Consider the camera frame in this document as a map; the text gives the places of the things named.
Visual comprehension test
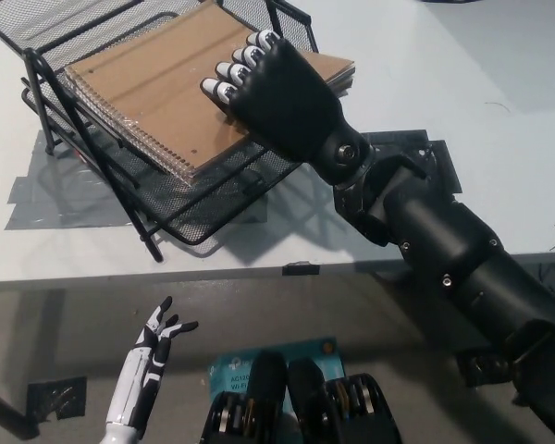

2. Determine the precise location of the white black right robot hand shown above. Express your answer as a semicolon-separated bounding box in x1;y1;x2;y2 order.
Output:
199;30;353;164

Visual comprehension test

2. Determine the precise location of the black tape square patch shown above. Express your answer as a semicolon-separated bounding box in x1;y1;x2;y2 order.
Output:
346;129;463;204

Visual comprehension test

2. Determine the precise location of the grey tape patch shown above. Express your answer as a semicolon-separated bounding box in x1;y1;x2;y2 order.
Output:
3;129;269;231

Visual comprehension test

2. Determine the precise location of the dark slanted table leg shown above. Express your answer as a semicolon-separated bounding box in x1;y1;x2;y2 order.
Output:
0;381;41;440

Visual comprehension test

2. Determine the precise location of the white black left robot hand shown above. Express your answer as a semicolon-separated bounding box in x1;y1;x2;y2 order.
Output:
105;296;200;429

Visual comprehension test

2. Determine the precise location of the teal printed cardboard box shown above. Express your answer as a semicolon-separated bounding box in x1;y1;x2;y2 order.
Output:
206;336;346;413

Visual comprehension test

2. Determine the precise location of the black floor tape patch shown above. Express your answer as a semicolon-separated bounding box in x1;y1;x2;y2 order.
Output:
26;376;88;422
457;347;517;392

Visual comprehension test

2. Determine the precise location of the black mesh file tray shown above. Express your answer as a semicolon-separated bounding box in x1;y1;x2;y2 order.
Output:
0;0;327;264

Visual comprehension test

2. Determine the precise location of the purple brown spiral notebook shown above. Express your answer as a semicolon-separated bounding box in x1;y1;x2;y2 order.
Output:
63;2;356;187

